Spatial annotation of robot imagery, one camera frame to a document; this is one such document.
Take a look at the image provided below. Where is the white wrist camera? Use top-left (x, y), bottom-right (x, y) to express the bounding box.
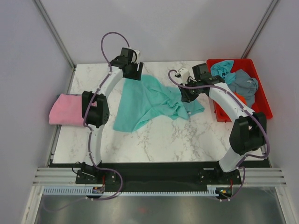
top-left (175, 68), bottom-right (190, 85)
top-left (132, 49), bottom-right (140, 63)

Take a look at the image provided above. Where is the corner metal post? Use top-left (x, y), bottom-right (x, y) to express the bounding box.
top-left (241, 0), bottom-right (280, 59)
top-left (33, 0), bottom-right (76, 70)

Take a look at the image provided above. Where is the left white cable duct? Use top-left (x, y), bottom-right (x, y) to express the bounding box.
top-left (43, 186), bottom-right (105, 196)

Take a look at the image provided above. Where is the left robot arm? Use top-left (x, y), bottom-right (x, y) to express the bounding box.
top-left (81, 48), bottom-right (143, 183)

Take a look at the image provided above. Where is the right corner metal post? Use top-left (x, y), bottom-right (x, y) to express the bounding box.
top-left (241, 0), bottom-right (280, 59)

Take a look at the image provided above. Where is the grey t shirt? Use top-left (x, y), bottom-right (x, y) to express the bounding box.
top-left (228, 69), bottom-right (259, 108)

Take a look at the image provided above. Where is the left corner metal post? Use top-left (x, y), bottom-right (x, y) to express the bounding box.
top-left (33, 0), bottom-right (76, 70)

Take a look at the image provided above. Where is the pink folded t shirt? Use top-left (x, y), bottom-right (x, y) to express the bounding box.
top-left (49, 94), bottom-right (86, 126)

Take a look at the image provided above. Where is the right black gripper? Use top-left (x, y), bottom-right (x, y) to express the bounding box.
top-left (178, 79), bottom-right (203, 104)

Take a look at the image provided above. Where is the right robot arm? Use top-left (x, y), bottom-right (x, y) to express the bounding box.
top-left (176, 63), bottom-right (270, 184)

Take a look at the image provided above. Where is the aluminium rail frame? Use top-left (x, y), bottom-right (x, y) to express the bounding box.
top-left (33, 168), bottom-right (286, 187)

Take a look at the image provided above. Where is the red plastic bin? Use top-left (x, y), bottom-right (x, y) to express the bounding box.
top-left (213, 58), bottom-right (273, 123)

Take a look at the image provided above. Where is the right white cable duct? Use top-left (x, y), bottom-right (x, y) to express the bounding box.
top-left (207, 185), bottom-right (233, 197)

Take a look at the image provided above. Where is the teal t shirt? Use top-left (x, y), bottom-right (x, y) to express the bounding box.
top-left (113, 75), bottom-right (205, 133)

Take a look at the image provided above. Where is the light blue t shirt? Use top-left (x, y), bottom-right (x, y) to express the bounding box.
top-left (211, 60), bottom-right (236, 84)

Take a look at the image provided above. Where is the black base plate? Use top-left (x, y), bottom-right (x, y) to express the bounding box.
top-left (76, 161), bottom-right (241, 186)

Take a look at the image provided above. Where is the white cable duct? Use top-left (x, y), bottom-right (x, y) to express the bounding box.
top-left (43, 186), bottom-right (105, 196)
top-left (207, 185), bottom-right (233, 197)

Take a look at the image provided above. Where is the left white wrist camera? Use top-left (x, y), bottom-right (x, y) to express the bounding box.
top-left (132, 49), bottom-right (140, 63)

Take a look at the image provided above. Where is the orange t shirt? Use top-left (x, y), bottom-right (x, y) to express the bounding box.
top-left (234, 92), bottom-right (247, 108)

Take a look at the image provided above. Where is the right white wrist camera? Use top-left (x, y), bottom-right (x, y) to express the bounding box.
top-left (175, 68), bottom-right (190, 85)

